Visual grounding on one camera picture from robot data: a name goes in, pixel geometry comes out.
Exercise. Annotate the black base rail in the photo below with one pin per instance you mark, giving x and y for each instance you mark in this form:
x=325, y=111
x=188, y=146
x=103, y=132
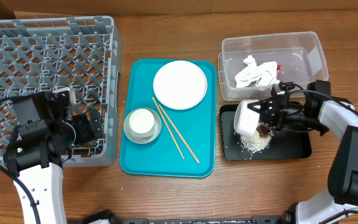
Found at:
x=107, y=216

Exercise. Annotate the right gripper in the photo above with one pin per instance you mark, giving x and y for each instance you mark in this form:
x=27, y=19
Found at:
x=266, y=111

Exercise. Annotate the white rice pile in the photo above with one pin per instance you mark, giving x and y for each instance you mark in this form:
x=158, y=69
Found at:
x=255, y=144

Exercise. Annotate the large white plate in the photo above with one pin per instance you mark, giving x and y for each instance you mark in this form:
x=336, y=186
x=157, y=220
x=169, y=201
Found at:
x=180, y=85

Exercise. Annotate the wooden chopstick left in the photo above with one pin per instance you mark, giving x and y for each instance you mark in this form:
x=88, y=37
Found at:
x=167, y=127

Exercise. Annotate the white cup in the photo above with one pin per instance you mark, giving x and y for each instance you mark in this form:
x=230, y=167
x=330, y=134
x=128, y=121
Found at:
x=141, y=123

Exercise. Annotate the grey bowl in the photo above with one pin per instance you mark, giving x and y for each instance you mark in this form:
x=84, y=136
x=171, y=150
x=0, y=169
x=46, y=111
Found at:
x=156, y=132

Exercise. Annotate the black plastic tray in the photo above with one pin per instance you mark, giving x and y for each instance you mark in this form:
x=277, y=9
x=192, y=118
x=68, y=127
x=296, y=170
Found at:
x=289, y=143

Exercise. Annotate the white napkin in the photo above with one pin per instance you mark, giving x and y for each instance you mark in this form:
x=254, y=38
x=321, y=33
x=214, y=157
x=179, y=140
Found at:
x=264, y=74

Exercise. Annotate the grey plastic dish rack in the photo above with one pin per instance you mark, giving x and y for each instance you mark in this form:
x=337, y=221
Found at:
x=81, y=53

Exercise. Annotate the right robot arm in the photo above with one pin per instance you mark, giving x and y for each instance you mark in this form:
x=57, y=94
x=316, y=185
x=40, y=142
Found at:
x=340, y=198

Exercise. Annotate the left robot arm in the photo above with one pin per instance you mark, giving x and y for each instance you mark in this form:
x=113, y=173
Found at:
x=46, y=129

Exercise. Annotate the wooden chopstick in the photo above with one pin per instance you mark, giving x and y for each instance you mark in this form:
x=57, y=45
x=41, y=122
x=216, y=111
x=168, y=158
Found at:
x=167, y=127
x=180, y=135

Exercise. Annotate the pink bowl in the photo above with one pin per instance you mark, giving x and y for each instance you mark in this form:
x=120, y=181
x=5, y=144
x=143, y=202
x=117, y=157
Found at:
x=245, y=120

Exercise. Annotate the brown food scrap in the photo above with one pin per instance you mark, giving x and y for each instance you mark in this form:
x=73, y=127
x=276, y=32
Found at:
x=263, y=131

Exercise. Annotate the wooden chopstick right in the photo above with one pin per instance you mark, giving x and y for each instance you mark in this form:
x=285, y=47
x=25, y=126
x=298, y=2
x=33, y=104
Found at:
x=180, y=135

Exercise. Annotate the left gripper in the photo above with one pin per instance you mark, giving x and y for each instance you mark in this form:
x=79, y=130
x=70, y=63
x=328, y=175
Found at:
x=86, y=134

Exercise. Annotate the teal serving tray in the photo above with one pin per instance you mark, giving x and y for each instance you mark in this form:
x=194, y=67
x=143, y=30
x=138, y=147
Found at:
x=197, y=125

